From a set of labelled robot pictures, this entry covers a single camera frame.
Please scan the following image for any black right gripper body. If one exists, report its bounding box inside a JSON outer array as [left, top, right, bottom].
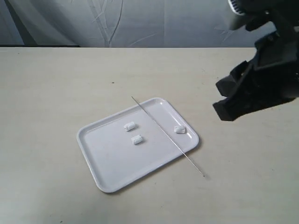
[[228, 0, 299, 98]]

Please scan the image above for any white marshmallow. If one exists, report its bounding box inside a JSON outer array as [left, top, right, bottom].
[[131, 134, 143, 145], [123, 121, 136, 132], [174, 125, 186, 134]]

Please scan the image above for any thin metal skewer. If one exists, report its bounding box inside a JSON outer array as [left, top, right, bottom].
[[131, 96, 206, 178]]

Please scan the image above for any white plastic tray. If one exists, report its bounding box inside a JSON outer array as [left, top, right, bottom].
[[77, 98, 200, 193]]

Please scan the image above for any grey fabric backdrop curtain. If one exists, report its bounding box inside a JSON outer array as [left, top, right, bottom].
[[0, 0, 275, 48]]

